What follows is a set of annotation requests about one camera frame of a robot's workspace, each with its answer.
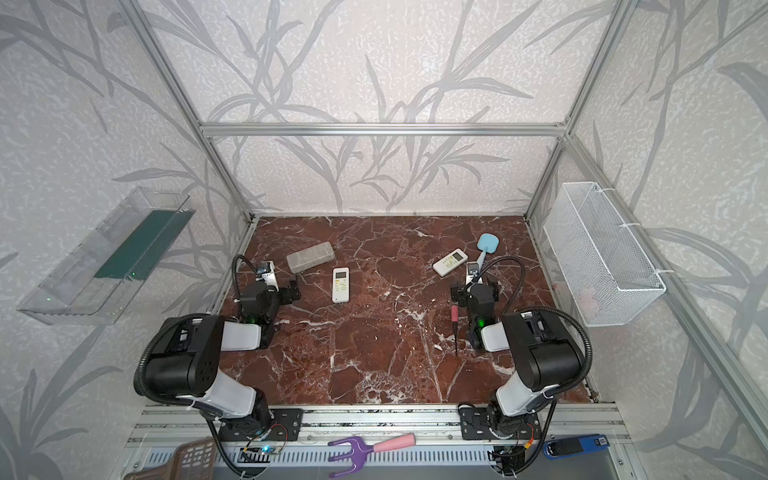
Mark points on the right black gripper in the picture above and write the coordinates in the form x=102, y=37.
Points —
x=475, y=288

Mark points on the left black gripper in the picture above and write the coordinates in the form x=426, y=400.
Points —
x=285, y=291

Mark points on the pink handled screwdriver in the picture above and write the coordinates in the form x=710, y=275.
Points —
x=455, y=327

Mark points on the white remote control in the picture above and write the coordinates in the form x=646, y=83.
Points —
x=450, y=262
x=341, y=285

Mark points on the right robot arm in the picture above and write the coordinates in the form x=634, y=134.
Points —
x=551, y=352

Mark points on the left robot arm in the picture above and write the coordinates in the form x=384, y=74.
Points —
x=181, y=366

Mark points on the grey glasses case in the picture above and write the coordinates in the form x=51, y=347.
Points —
x=310, y=257

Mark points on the blue black device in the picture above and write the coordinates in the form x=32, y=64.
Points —
x=575, y=446

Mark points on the brown plastic basket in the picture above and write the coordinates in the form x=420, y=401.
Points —
x=191, y=461

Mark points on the purple pink garden fork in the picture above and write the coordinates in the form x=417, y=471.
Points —
x=360, y=450

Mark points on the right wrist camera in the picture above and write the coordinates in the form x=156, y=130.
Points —
x=472, y=271

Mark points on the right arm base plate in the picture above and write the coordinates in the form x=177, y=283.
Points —
x=489, y=423

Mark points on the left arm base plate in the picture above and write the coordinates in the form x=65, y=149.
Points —
x=281, y=425

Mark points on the white wire mesh basket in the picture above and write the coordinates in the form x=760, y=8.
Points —
x=608, y=274

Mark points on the clear acrylic wall shelf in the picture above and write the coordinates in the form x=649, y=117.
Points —
x=95, y=283

